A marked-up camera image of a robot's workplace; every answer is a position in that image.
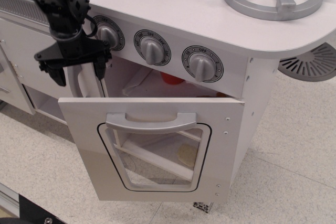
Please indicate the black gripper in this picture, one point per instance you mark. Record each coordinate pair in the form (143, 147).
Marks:
(73, 49)

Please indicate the grey oven door handle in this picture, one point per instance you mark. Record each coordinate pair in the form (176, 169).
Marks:
(182, 122)

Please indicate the white oven door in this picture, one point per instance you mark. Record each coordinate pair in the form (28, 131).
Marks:
(194, 165)

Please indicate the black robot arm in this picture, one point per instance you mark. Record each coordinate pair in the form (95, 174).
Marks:
(65, 16)

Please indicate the grey left knob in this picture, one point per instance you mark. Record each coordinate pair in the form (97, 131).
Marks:
(109, 31)

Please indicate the grey knob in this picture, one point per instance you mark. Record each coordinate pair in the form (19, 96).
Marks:
(202, 64)
(109, 31)
(152, 47)

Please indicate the grey middle knob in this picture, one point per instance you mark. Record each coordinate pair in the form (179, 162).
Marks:
(152, 47)

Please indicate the red toy cup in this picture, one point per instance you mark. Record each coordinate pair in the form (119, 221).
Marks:
(169, 79)

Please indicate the white toy kitchen unit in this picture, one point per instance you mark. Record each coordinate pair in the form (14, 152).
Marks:
(183, 92)

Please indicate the grey right knob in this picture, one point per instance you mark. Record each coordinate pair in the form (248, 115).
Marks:
(202, 64)

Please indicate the grey slotted disc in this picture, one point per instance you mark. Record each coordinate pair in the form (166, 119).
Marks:
(312, 66)

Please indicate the white cabinet door handle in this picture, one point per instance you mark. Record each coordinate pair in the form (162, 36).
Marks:
(73, 75)

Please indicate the aluminium frame rail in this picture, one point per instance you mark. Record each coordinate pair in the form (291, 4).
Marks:
(9, 201)

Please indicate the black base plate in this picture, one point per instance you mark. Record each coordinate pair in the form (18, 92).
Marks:
(33, 213)

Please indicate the aluminium extrusion rail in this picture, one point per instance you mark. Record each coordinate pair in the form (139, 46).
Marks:
(203, 206)

